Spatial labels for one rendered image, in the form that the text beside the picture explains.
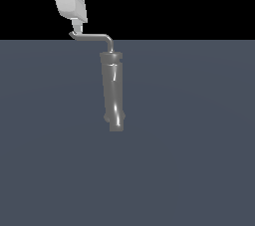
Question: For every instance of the grey metal cylinder tool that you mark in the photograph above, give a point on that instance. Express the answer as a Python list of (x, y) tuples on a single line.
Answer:
[(113, 90)]

